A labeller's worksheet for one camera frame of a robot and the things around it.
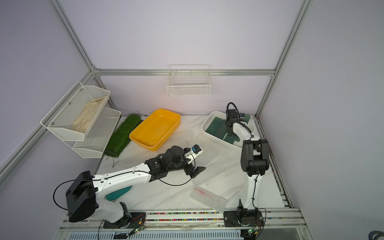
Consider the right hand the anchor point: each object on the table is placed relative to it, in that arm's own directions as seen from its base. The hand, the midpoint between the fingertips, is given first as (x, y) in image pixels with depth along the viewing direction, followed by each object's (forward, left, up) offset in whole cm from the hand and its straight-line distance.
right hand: (239, 133), depth 99 cm
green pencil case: (+13, +15, -6) cm, 21 cm away
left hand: (-25, +28, +9) cm, 38 cm away
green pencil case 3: (-4, +5, -1) cm, 7 cm away
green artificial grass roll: (-2, +79, -1) cm, 79 cm away
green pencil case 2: (+7, +10, -6) cm, 14 cm away
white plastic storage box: (+19, +19, -1) cm, 27 cm away
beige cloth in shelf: (-7, +87, +23) cm, 91 cm away
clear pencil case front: (-41, +20, -7) cm, 46 cm away
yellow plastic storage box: (+11, +61, -10) cm, 63 cm away
